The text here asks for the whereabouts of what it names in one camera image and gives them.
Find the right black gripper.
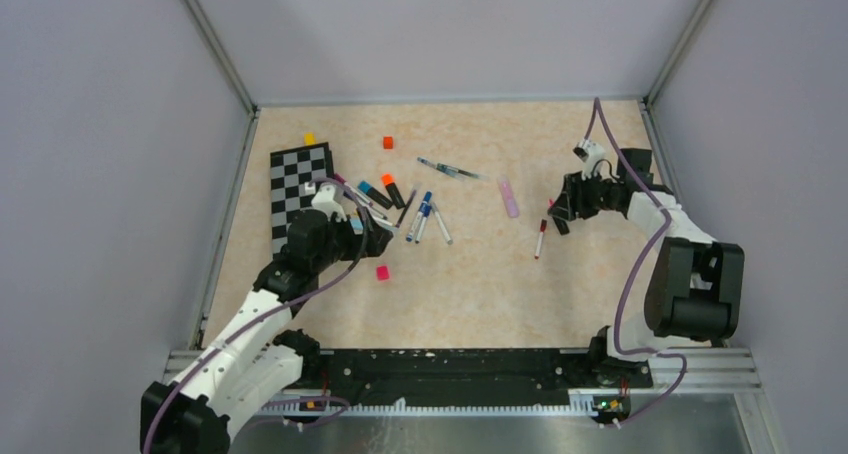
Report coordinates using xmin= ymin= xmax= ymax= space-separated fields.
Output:
xmin=548 ymin=168 xmax=619 ymax=222

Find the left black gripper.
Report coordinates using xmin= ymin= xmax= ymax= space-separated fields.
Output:
xmin=312 ymin=206 xmax=392 ymax=272

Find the red cap whiteboard marker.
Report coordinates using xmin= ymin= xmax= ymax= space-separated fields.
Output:
xmin=534 ymin=219 xmax=548 ymax=260

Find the thin blue cap marker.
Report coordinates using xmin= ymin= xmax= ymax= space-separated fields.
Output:
xmin=414 ymin=205 xmax=431 ymax=244

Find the blue deli whiteboard marker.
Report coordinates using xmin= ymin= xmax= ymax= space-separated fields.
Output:
xmin=405 ymin=191 xmax=432 ymax=242

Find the grey cap acrylic marker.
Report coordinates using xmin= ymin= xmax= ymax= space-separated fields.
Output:
xmin=431 ymin=202 xmax=453 ymax=245

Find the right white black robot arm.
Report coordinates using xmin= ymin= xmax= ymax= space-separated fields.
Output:
xmin=548 ymin=141 xmax=745 ymax=386

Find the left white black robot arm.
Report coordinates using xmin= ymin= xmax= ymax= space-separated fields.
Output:
xmin=139 ymin=208 xmax=396 ymax=453

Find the black slim pen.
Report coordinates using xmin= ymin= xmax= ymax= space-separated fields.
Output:
xmin=395 ymin=184 xmax=419 ymax=229

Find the clear teal gel pen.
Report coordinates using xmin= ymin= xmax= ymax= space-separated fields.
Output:
xmin=416 ymin=157 xmax=487 ymax=180

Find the black grey checkerboard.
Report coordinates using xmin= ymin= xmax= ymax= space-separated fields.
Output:
xmin=269 ymin=142 xmax=335 ymax=256

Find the black blue cap highlighter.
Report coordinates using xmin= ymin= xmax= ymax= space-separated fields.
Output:
xmin=357 ymin=181 xmax=394 ymax=209

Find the black orange cap highlighter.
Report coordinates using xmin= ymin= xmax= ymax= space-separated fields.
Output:
xmin=381 ymin=173 xmax=406 ymax=209

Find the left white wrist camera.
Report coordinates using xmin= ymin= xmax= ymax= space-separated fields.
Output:
xmin=304 ymin=182 xmax=345 ymax=218

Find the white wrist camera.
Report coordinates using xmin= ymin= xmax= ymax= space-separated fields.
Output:
xmin=304 ymin=182 xmax=345 ymax=218
xmin=573 ymin=139 xmax=606 ymax=179

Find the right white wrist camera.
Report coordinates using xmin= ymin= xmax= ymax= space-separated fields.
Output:
xmin=573 ymin=139 xmax=606 ymax=179

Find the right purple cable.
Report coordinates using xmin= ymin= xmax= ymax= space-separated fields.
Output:
xmin=582 ymin=97 xmax=690 ymax=428

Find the purple cable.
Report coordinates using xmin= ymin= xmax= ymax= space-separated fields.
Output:
xmin=582 ymin=97 xmax=690 ymax=428
xmin=141 ymin=177 xmax=378 ymax=454

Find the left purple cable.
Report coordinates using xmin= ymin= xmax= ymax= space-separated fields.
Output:
xmin=141 ymin=177 xmax=378 ymax=454

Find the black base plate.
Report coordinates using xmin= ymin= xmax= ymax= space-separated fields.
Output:
xmin=283 ymin=348 xmax=653 ymax=408

